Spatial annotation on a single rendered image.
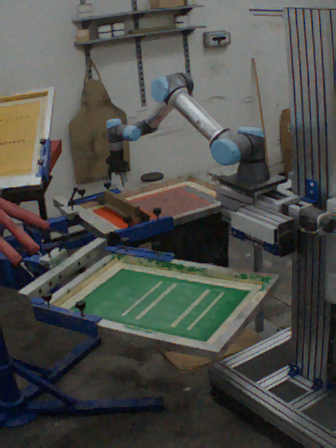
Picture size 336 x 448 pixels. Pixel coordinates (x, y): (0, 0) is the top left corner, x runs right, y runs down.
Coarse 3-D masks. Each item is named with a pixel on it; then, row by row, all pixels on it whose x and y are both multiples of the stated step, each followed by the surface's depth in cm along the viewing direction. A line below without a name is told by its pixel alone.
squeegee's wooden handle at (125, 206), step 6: (108, 192) 341; (108, 198) 341; (114, 198) 335; (120, 198) 331; (114, 204) 337; (120, 204) 330; (126, 204) 324; (132, 204) 321; (120, 210) 332; (126, 210) 326; (132, 210) 320; (138, 210) 318; (138, 216) 319
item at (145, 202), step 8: (160, 192) 366; (168, 192) 365; (176, 192) 364; (184, 192) 363; (136, 200) 357; (144, 200) 356; (152, 200) 355; (160, 200) 354; (168, 200) 353; (176, 200) 351; (104, 208) 350; (144, 208) 344; (104, 216) 338; (112, 216) 337; (120, 216) 337
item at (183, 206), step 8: (184, 200) 350; (192, 200) 349; (200, 200) 348; (168, 208) 341; (176, 208) 340; (184, 208) 339; (192, 208) 338; (152, 216) 332; (160, 216) 331; (120, 224) 326
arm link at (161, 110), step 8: (192, 80) 284; (192, 88) 285; (160, 104) 301; (152, 112) 307; (160, 112) 303; (168, 112) 303; (144, 120) 313; (152, 120) 309; (160, 120) 308; (144, 128) 313; (152, 128) 313
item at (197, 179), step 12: (168, 180) 375; (180, 180) 379; (192, 180) 379; (204, 180) 369; (132, 192) 364; (144, 192) 368; (84, 204) 351; (96, 204) 355; (216, 204) 330; (96, 216) 330; (180, 216) 319; (192, 216) 322; (204, 216) 326
